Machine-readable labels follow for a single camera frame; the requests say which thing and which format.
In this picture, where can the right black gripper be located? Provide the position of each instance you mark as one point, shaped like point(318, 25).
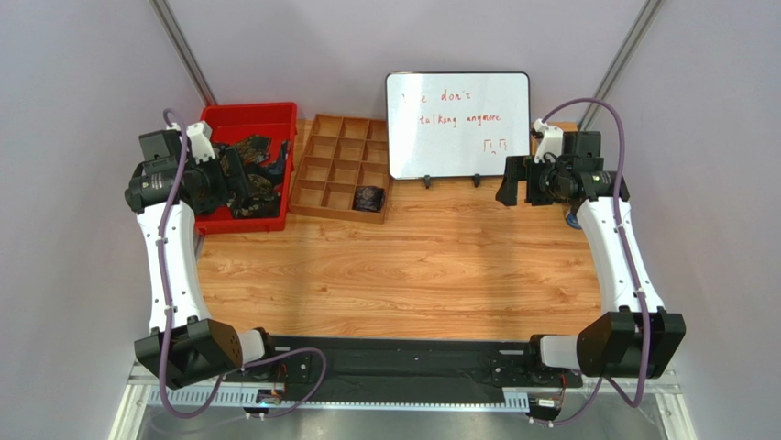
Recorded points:
point(527, 181)

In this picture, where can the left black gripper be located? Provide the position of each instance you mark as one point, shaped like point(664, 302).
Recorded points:
point(236, 177)

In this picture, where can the black gold key pattern tie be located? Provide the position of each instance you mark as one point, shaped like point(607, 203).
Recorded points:
point(266, 203)

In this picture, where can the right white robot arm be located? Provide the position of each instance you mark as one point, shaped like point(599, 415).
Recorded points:
point(635, 336)

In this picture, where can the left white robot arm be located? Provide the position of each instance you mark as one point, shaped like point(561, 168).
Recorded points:
point(168, 189)

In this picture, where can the blue floral pattern tie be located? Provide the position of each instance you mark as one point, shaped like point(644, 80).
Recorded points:
point(259, 162)

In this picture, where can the blue round tin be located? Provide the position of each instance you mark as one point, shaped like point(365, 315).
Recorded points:
point(572, 221)

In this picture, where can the white whiteboard with red writing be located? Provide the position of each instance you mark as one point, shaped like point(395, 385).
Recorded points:
point(456, 124)

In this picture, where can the red plastic bin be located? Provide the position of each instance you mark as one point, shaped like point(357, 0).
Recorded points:
point(231, 123)

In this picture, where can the brown compartment tray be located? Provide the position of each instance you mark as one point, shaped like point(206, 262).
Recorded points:
point(341, 153)

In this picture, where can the rolled dark tie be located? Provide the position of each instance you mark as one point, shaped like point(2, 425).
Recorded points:
point(369, 199)

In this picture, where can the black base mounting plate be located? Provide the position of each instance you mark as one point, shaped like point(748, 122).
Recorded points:
point(402, 369)

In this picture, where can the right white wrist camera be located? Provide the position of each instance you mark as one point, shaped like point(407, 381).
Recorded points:
point(550, 139)

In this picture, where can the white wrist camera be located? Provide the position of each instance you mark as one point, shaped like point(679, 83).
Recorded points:
point(550, 139)
point(201, 146)

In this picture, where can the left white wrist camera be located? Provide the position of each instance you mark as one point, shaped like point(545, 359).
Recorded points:
point(201, 146)

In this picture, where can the aluminium frame rail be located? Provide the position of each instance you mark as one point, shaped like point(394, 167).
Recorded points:
point(213, 409)

